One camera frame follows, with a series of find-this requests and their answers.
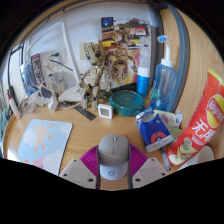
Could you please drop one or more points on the blue and white can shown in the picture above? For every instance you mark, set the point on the blue and white can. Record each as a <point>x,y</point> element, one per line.
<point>142,83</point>

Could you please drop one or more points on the blue model kit box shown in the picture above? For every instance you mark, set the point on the blue model kit box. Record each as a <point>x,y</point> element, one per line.
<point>28,78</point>

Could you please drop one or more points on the white computer mouse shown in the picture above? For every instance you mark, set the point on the white computer mouse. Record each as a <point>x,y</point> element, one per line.
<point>113,156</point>

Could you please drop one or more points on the tan robot model figure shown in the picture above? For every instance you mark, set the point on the tan robot model figure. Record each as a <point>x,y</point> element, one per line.
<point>95,73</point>

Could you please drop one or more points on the red chips can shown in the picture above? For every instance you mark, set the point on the red chips can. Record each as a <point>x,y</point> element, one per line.
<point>200,126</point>

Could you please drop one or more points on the colourful printed box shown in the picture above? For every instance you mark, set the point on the colourful printed box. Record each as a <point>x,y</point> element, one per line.
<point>133,36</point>

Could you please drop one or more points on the teal round bowl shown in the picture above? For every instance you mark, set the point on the teal round bowl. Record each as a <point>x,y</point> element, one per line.
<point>126,103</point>

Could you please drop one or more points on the bed with teal blanket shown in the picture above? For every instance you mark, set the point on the bed with teal blanket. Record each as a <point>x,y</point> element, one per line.
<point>2,123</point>

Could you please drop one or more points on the blue spray bottle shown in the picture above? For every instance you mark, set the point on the blue spray bottle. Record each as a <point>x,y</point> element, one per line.
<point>163,86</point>

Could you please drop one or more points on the white socket with green plug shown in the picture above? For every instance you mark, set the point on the white socket with green plug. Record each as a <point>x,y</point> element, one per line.
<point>55,60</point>

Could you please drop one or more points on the clear glass jar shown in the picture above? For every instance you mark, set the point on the clear glass jar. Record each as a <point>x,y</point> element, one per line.
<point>56,85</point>

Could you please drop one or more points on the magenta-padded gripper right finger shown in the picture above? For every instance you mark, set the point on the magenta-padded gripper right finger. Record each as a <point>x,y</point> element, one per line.
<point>150,171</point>

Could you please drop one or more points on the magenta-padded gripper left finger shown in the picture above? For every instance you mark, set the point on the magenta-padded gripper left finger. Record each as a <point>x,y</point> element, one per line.
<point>78,171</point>

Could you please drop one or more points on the pastel sky print mouse pad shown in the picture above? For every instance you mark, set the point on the pastel sky print mouse pad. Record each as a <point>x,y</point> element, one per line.
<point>43,143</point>

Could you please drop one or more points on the black ruler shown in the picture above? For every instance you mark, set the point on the black ruler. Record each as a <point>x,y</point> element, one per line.
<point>85,113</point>

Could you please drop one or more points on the blue pen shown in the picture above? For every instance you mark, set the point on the blue pen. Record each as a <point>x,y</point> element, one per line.
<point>165,159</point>

